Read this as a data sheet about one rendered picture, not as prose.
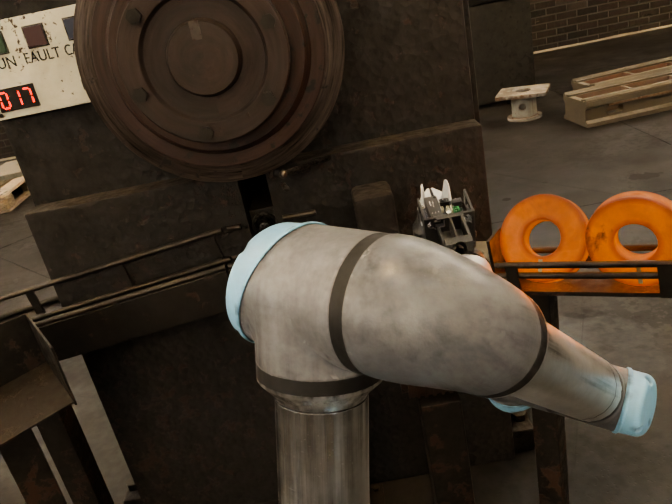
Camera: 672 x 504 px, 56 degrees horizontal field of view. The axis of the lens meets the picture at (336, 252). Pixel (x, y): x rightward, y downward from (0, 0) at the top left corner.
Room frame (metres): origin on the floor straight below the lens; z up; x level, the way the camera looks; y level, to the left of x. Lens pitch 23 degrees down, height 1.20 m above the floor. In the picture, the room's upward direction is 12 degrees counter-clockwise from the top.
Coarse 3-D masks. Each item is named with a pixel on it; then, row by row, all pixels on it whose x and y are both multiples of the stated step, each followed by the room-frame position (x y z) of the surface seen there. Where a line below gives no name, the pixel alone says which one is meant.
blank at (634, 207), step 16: (624, 192) 0.93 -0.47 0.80; (640, 192) 0.92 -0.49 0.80; (608, 208) 0.92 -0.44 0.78; (624, 208) 0.91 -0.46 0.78; (640, 208) 0.89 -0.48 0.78; (656, 208) 0.88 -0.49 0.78; (592, 224) 0.94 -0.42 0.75; (608, 224) 0.93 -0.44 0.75; (624, 224) 0.91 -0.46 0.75; (640, 224) 0.90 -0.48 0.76; (656, 224) 0.88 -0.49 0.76; (592, 240) 0.94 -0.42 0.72; (608, 240) 0.93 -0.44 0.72; (592, 256) 0.94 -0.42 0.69; (608, 256) 0.93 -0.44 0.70; (624, 256) 0.91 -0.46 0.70; (640, 256) 0.91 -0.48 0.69; (656, 256) 0.88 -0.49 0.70
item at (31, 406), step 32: (32, 320) 1.10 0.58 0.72; (0, 352) 1.10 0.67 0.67; (32, 352) 1.13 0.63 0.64; (0, 384) 1.09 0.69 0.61; (32, 384) 1.06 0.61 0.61; (64, 384) 0.99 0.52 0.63; (0, 416) 0.98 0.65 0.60; (32, 416) 0.95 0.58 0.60; (0, 448) 0.95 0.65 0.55; (32, 448) 0.98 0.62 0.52; (32, 480) 0.96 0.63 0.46
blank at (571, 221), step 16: (512, 208) 1.07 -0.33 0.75; (528, 208) 1.05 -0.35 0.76; (544, 208) 1.03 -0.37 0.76; (560, 208) 1.01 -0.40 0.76; (576, 208) 1.00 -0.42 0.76; (512, 224) 1.06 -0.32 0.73; (528, 224) 1.04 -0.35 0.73; (560, 224) 1.00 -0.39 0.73; (576, 224) 0.98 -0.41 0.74; (512, 240) 1.04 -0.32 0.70; (528, 240) 1.05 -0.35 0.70; (560, 240) 0.99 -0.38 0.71; (576, 240) 0.97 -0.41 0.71; (512, 256) 1.03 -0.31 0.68; (528, 256) 1.01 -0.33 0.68; (544, 256) 1.00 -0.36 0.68; (560, 256) 0.98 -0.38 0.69; (576, 256) 0.96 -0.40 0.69
